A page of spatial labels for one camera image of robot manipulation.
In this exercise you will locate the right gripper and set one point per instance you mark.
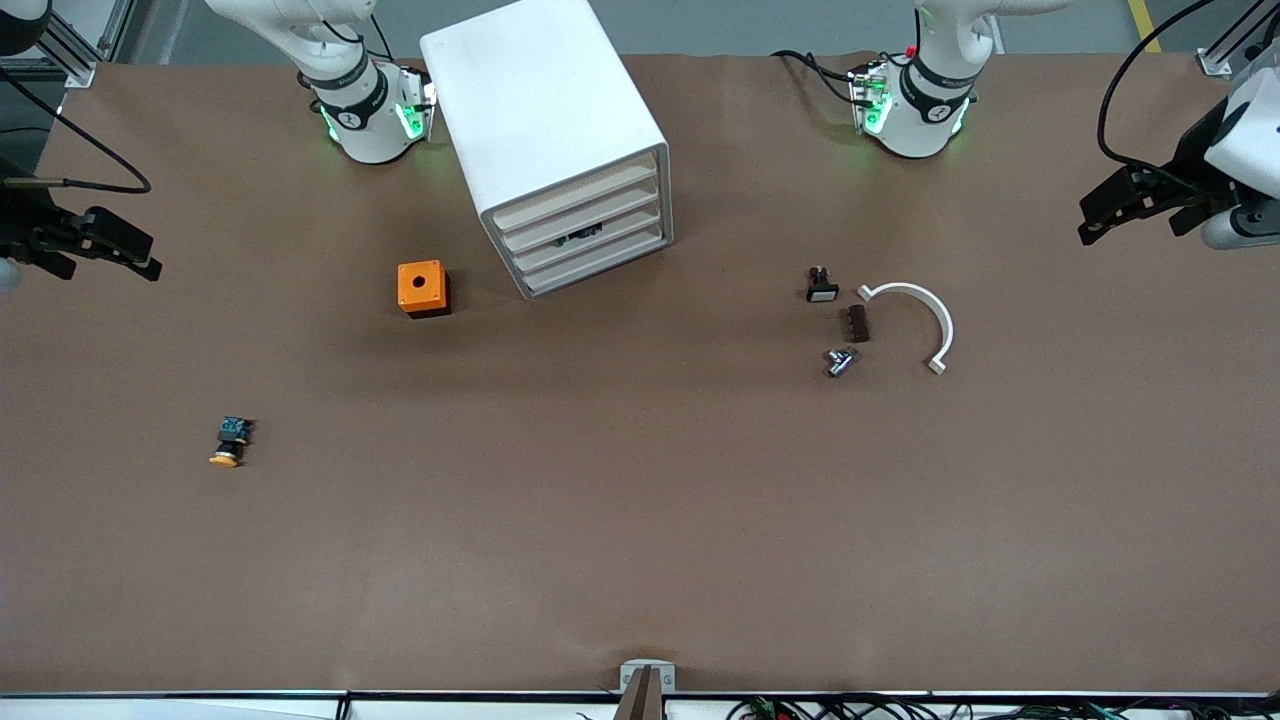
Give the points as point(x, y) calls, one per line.
point(22, 226)

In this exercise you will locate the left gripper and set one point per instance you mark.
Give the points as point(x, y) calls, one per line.
point(1190, 166)

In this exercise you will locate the small mushroom push button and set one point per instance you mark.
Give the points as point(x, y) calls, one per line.
point(232, 440)

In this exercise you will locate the white curved plastic piece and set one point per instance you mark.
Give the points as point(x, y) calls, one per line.
point(900, 289)

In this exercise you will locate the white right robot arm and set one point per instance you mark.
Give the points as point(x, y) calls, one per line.
point(360, 120)

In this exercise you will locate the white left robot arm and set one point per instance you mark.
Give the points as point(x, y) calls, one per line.
point(915, 125)

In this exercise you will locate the white base connector box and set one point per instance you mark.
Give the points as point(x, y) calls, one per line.
point(870, 95)
point(415, 105)

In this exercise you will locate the brown terminal block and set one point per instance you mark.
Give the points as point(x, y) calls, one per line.
point(857, 324)

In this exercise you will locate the orange box with hole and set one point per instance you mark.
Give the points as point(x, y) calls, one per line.
point(408, 290)

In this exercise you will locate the silver metal fitting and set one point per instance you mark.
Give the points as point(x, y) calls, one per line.
point(842, 362)

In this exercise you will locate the small dark electronic part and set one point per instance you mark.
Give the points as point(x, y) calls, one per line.
point(585, 235)

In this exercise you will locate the aluminium frame profile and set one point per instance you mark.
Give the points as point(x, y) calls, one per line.
point(1215, 62)
point(75, 55)

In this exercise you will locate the black switch with white face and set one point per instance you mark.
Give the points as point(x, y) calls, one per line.
point(822, 290)

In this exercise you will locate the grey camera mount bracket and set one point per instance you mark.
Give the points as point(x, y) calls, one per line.
point(647, 680)

